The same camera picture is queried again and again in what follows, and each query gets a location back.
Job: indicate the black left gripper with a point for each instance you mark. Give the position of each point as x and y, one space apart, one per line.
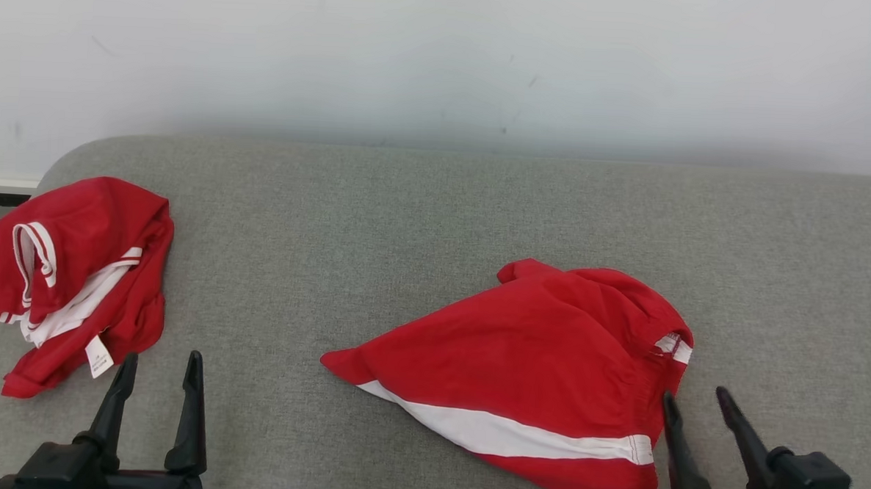
65 474

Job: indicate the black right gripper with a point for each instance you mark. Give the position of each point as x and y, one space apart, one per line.
800 481

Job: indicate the red shorts with white stripe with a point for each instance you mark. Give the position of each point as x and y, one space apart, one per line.
534 352

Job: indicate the red basketball jersey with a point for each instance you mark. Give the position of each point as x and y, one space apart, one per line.
91 215

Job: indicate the white skirting board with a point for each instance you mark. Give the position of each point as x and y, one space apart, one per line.
1 183

